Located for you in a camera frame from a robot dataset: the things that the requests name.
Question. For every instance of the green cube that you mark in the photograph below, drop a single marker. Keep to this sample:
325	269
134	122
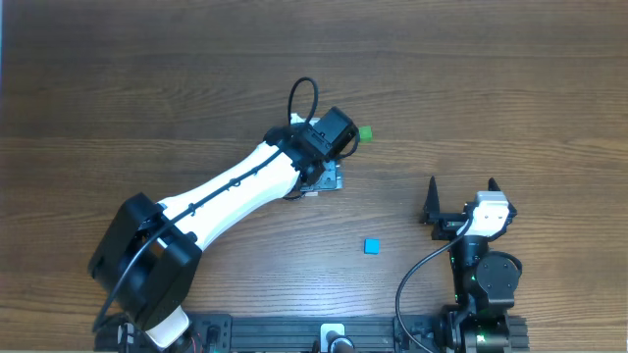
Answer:
366	134

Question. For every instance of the mounting rail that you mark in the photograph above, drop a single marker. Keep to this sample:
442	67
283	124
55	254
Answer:
279	333

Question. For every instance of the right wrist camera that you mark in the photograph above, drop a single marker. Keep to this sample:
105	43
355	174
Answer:
488	213

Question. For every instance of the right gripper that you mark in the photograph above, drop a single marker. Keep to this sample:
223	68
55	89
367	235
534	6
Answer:
446	225

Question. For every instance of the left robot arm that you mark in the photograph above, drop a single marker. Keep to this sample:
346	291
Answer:
245	184

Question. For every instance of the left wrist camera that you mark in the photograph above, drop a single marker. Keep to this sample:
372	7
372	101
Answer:
298	118

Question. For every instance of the blue cube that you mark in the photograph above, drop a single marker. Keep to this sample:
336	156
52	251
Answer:
371	246

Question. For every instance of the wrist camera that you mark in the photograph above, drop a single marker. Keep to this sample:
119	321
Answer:
298	118
488	213

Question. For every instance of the white cube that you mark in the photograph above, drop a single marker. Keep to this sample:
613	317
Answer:
312	194

